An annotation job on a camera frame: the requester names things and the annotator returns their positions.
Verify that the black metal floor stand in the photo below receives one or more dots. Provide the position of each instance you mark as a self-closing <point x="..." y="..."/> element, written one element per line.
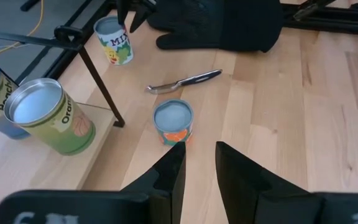
<point x="30" y="4"/>

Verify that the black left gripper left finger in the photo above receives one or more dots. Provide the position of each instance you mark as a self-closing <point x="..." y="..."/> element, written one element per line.
<point x="154" y="205"/>

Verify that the mixed fruit label can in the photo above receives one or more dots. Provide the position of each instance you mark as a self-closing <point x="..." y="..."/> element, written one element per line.
<point x="117" y="46"/>

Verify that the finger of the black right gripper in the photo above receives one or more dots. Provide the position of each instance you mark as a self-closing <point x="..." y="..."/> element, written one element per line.
<point x="140" y="15"/>
<point x="122" y="11"/>

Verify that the black oven mitt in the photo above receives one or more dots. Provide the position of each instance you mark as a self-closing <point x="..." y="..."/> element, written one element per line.
<point x="216" y="25"/>

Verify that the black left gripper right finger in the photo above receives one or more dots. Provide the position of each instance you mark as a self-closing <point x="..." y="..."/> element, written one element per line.
<point x="259" y="202"/>

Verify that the tall green oranges can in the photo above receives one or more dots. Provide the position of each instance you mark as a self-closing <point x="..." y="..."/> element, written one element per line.
<point x="64" y="130"/>

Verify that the short teal orange-print can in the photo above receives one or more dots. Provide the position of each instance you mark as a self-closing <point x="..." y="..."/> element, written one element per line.
<point x="172" y="116"/>

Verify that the wooden shelf with black frame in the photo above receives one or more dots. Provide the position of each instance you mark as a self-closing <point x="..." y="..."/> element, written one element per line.
<point x="73" y="168"/>

